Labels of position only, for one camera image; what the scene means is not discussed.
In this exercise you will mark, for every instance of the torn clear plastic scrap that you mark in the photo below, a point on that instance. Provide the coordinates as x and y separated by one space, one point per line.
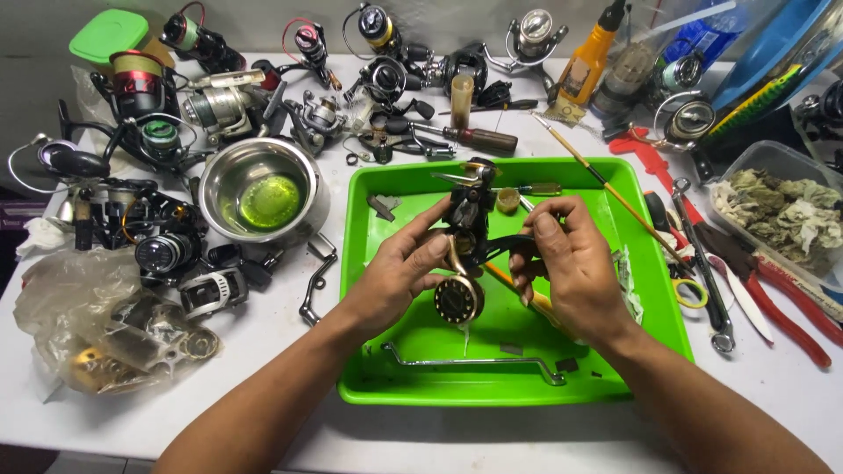
629 283

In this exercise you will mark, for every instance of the steel bowl with green liquid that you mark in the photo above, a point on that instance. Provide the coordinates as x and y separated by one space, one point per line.
263 191

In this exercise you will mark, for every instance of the black reel teal line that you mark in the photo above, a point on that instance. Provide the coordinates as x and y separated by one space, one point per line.
678 72

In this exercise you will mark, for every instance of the black reel purple spool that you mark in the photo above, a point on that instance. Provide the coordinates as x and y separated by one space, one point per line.
76 163

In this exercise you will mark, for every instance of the orange oil bottle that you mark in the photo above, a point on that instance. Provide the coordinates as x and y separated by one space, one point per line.
588 62

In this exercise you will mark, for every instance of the red black reel yellow line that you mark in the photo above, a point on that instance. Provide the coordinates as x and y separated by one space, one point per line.
138 82

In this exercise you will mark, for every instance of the silver reel chrome spool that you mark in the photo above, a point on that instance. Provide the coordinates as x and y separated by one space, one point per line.
533 33

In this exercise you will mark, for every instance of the grey flat reel part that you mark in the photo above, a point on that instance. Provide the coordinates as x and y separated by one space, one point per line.
380 205

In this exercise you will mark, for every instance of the red plastic caliper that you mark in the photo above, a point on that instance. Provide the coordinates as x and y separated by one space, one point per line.
652 161

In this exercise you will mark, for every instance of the grey black reel spool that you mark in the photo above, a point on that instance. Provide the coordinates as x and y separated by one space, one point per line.
211 293

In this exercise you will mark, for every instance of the small black flat piece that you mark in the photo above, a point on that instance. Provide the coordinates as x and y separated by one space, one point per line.
567 365

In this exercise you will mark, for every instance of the thin black screwdriver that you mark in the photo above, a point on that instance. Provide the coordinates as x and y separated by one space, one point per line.
500 106

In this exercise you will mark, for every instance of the green yellow fishing lure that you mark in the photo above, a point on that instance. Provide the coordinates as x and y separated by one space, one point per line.
757 102

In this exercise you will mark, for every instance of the clear tub of dirty rags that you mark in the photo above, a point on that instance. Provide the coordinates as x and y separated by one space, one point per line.
784 210

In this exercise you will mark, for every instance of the person's left hand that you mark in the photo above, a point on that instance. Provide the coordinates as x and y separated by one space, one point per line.
385 276

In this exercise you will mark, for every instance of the black reel yellow spool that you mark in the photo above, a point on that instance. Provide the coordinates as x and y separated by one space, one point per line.
379 29

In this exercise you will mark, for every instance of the green plastic lid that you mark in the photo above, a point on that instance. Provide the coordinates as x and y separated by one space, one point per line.
109 36

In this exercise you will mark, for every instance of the black reel green spool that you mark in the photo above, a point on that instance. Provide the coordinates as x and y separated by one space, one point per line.
158 138

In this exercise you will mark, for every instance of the black reel with round knob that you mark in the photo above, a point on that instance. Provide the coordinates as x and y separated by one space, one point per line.
388 82

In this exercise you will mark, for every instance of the small grey spinning reel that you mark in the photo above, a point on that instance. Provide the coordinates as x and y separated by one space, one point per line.
319 118

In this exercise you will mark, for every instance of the small dark green bottle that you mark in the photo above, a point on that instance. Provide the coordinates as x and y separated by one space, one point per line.
383 153

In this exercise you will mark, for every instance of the beige plastic tube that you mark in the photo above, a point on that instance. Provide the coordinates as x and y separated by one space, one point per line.
462 99

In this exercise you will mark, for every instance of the steel combination wrench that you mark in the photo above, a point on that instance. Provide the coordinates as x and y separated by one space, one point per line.
705 263

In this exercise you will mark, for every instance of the black reel gold trim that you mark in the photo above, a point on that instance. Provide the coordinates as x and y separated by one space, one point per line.
161 243

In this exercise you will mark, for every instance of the steel knife blade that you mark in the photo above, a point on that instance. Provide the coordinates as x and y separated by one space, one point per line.
747 303

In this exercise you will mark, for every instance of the grey dusty spool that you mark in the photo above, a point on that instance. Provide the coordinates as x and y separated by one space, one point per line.
622 79

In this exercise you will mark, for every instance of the black reel dark spool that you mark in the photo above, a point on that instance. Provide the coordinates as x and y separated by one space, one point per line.
823 108

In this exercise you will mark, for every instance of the blue plastic bottle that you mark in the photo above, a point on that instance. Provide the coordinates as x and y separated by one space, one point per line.
701 36

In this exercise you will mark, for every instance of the silver spinning reel long body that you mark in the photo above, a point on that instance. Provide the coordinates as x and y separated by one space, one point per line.
224 105

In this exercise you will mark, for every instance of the black baitcasting reel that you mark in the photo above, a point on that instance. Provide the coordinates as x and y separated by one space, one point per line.
464 69

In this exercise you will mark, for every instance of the person's right hand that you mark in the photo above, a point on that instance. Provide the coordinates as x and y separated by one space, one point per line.
579 276

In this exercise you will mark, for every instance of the black gold spinning reel body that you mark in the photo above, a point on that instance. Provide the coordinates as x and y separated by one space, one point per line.
469 217

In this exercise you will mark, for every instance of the black reel with green line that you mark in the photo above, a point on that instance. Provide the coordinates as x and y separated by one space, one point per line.
194 39

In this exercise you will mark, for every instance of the black reel with red bail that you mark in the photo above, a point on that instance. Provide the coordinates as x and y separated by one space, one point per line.
311 43

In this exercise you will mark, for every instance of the green plastic tray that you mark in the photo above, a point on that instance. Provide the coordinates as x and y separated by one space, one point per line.
408 316

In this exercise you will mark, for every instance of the white crumpled tissue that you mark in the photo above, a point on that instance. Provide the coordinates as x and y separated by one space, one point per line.
39 237

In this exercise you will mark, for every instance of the small grease cup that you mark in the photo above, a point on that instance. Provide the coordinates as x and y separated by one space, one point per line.
508 199

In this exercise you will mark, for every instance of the plastic bag of reel parts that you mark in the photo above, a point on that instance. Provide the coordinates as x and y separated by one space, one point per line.
99 316

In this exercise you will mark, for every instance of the blue plastic plate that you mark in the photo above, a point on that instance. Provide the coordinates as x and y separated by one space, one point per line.
770 52

